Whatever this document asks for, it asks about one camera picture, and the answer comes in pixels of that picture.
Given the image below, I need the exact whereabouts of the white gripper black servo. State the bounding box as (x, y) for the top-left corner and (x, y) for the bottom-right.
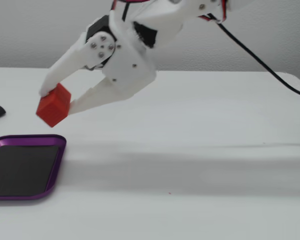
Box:
(39, 9), (184, 116)

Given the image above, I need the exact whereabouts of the red textured cube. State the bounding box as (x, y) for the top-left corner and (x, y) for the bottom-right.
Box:
(35, 83), (73, 128)

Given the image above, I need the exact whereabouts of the purple metal tray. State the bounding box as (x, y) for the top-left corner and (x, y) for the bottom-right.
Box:
(0, 134), (67, 201)

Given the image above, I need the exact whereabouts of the black cable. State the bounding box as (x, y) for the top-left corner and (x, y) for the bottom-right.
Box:
(215, 20), (300, 100)

